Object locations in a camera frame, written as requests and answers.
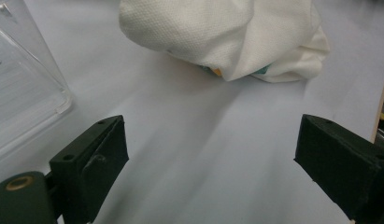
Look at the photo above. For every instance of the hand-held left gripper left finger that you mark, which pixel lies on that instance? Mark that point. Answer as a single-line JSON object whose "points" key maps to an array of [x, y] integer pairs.
{"points": [[87, 174]]}

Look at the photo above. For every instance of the white cloth bag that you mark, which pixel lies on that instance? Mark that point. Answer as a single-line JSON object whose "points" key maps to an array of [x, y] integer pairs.
{"points": [[217, 34]]}

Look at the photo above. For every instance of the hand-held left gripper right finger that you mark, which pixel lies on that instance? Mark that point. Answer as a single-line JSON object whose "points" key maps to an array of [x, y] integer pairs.
{"points": [[345, 168]]}

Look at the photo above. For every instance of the clear plastic container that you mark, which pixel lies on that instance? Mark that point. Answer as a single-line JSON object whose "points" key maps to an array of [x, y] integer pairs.
{"points": [[21, 93]]}

